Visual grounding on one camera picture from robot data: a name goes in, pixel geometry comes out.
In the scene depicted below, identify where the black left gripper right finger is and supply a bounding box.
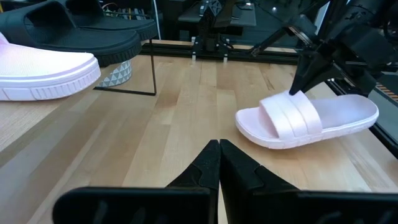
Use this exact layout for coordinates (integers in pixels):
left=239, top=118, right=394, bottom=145
left=219, top=139, right=398, bottom=224

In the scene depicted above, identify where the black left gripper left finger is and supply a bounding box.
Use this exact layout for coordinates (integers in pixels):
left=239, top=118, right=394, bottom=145
left=52, top=139, right=222, bottom=224

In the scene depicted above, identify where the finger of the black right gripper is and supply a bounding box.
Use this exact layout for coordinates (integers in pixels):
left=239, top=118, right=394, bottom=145
left=288, top=49, right=336, bottom=96

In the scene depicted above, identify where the pink foam slide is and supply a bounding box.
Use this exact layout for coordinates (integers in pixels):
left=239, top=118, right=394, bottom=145
left=0, top=32, right=102, bottom=102
left=234, top=90, right=381, bottom=150

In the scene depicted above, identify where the wooden shelf with black legs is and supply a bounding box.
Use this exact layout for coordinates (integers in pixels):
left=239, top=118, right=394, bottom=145
left=0, top=39, right=157, bottom=170

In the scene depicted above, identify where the green plant in patterned pot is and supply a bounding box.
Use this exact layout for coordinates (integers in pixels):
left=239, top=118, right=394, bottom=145
left=95, top=59, right=133, bottom=88

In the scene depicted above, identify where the white cable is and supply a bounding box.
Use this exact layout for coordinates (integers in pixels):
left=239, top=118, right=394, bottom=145
left=151, top=0, right=162, bottom=40

